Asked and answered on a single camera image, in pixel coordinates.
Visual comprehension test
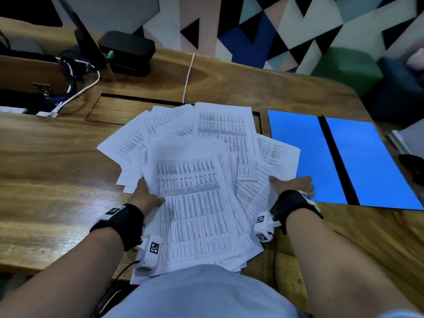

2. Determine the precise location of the pile of printed paper sheets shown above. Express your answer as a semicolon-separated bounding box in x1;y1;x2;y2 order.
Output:
97;102;301;285

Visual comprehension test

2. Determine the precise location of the white board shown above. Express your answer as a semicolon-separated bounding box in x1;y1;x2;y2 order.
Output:
386;118;424;157

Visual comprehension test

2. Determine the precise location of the black box device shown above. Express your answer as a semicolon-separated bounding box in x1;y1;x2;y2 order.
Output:
98;30;156;77

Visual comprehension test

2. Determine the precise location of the person's right forearm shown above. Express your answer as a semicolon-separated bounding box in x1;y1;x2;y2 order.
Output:
285;208;422;318

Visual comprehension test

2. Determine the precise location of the person's right hand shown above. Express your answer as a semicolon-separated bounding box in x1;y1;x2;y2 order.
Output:
269;175;315;198

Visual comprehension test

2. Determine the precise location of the person's left hand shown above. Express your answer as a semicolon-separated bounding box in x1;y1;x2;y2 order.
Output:
128;178;165;223

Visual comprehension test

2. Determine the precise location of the black wrist strap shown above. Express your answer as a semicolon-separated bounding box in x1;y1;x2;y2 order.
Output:
90;204;145;252
272;190;324;235

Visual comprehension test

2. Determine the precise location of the person's left forearm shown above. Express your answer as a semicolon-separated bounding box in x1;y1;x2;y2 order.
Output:
0;226;130;318

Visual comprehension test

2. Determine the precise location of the dark blue armchair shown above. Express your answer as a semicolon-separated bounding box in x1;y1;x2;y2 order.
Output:
360;46;424;126

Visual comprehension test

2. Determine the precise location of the green pouf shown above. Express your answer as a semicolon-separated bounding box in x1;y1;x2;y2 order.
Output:
311;46;384;98

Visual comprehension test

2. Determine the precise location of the wooden table hatch cover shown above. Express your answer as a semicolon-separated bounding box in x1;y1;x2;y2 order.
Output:
85;93;186;126

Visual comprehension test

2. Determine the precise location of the black cable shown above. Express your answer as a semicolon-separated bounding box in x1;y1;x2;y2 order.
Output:
98;259;141;316

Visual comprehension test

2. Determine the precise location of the black object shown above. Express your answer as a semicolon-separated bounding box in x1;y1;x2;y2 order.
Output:
398;154;424;178

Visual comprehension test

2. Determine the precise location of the black monitor stand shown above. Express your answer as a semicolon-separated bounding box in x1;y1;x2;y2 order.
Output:
56;0;107;70

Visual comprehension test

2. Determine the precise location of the thick white cable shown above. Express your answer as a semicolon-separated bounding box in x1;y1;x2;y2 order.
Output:
49;61;101;117

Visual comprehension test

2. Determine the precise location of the thin white cord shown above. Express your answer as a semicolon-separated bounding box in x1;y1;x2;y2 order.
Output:
182;53;196;105

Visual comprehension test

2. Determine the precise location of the white wrist camera with markers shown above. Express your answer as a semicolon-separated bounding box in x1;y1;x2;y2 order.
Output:
134;234;163;272
253;211;282;243

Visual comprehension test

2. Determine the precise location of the open blue folder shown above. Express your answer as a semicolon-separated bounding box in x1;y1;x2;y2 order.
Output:
267;110;424;211

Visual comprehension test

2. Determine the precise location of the person's light grey shirt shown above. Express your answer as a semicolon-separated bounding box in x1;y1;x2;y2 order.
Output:
102;264;300;318

